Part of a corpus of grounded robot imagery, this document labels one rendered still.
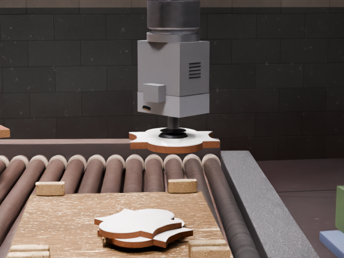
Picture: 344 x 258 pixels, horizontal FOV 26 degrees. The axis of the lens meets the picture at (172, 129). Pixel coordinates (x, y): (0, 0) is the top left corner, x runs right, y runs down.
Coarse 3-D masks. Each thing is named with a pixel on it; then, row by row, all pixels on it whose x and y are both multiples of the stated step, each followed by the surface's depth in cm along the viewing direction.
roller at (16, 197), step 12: (36, 156) 193; (36, 168) 182; (24, 180) 169; (36, 180) 177; (12, 192) 159; (24, 192) 162; (12, 204) 151; (24, 204) 159; (0, 216) 142; (12, 216) 146; (0, 228) 136; (0, 240) 133
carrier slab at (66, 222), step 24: (144, 192) 152; (168, 192) 152; (24, 216) 136; (48, 216) 136; (72, 216) 136; (96, 216) 136; (192, 216) 136; (24, 240) 123; (48, 240) 123; (72, 240) 123; (96, 240) 123
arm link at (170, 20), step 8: (152, 8) 103; (160, 8) 102; (168, 8) 102; (176, 8) 102; (184, 8) 102; (192, 8) 103; (152, 16) 103; (160, 16) 102; (168, 16) 102; (176, 16) 102; (184, 16) 102; (192, 16) 103; (152, 24) 104; (160, 24) 103; (168, 24) 102; (176, 24) 102; (184, 24) 102; (192, 24) 103; (152, 32) 105; (160, 32) 104; (168, 32) 103; (176, 32) 103; (184, 32) 103; (192, 32) 104
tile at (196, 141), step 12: (132, 132) 112; (144, 132) 112; (156, 132) 112; (192, 132) 112; (204, 132) 112; (132, 144) 105; (144, 144) 105; (156, 144) 102; (168, 144) 102; (180, 144) 102; (192, 144) 102; (204, 144) 106; (216, 144) 106
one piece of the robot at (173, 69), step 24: (144, 48) 106; (168, 48) 103; (192, 48) 103; (144, 72) 107; (168, 72) 103; (192, 72) 104; (144, 96) 105; (168, 96) 104; (192, 96) 104; (168, 120) 108
